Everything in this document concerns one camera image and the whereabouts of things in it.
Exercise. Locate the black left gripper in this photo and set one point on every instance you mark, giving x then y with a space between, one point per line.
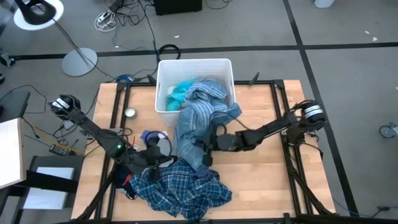
149 158

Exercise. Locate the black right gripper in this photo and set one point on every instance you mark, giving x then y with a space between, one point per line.
219 143

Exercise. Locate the blue striped garment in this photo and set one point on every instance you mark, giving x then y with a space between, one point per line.
192 124

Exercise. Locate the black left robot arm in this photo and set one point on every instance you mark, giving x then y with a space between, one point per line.
93 129

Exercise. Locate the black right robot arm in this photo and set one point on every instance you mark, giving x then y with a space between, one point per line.
267 127

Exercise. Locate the white plastic laundry bin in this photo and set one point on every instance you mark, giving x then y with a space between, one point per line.
168 116

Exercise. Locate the round silver tape roll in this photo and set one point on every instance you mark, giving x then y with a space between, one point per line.
130 112

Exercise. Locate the blue plaid shirt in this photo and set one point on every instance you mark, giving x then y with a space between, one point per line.
186 193

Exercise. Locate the teal cloth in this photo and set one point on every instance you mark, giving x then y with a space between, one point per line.
177 96

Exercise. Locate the grey power adapter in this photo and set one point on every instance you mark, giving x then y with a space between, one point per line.
69 124

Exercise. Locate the black electronic device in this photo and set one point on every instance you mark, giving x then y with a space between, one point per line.
59 150

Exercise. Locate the black stand with white sheet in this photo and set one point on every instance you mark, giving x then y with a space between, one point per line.
49 183

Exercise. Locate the floor lamp with round base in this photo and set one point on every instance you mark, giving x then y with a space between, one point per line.
79 61

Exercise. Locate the white board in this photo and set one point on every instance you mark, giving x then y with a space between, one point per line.
11 152

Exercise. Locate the black box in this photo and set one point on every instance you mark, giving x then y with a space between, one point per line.
177 6

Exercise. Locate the black side desk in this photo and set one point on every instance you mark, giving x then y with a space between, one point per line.
14 104

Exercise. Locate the white power strip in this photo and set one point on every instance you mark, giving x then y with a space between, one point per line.
104 17

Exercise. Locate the grey caster wheel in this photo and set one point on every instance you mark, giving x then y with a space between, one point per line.
388 130

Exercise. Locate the white object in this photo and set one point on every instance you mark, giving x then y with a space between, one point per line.
323 3

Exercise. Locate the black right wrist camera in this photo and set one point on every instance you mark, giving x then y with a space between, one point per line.
207 160

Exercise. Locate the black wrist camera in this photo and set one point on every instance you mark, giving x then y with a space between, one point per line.
207 160
155 174

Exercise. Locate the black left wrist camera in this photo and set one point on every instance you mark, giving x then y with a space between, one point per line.
155 174

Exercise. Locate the black angled frame strut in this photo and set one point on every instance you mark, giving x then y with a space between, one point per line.
151 78

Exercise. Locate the black aluminium table frame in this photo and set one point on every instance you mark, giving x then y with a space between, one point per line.
261 82

